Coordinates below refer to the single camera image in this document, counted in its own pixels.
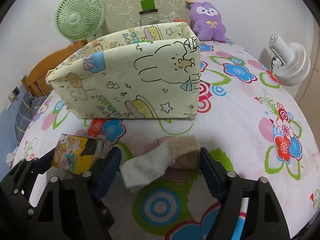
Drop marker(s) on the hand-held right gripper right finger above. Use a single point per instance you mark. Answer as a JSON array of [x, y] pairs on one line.
[[211, 175]]

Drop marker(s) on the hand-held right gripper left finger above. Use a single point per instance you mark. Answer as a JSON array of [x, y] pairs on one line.
[[110, 172]]

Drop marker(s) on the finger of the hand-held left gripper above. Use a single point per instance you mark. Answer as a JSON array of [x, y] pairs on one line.
[[30, 166]]

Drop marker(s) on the cartoon print tissue pack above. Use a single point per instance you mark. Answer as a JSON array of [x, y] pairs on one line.
[[70, 155]]

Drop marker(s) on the white and tan soft bundle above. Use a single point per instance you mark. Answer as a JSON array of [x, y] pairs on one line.
[[155, 162]]

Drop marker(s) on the yellow cartoon print storage box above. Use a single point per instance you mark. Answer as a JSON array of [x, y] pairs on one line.
[[140, 80]]

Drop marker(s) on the grey plaid cushion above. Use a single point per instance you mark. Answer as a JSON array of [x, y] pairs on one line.
[[27, 112]]

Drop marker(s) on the floral printed sheet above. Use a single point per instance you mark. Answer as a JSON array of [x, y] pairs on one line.
[[250, 110]]

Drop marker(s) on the wooden bed headboard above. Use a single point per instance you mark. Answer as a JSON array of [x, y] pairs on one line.
[[37, 75]]

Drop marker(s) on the white desk fan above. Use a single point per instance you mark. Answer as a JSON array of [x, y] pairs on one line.
[[290, 60]]

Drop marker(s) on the purple plush toy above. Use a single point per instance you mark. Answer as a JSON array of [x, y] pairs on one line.
[[207, 22]]

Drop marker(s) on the green desk fan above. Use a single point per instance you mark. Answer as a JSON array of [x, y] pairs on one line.
[[75, 17]]

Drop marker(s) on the glass jar with green cap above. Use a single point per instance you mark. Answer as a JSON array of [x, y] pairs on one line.
[[148, 17]]

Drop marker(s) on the printed cardboard sheet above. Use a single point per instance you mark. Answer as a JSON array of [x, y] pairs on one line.
[[165, 2]]

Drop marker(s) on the wall socket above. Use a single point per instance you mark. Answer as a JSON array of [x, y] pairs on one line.
[[13, 92]]

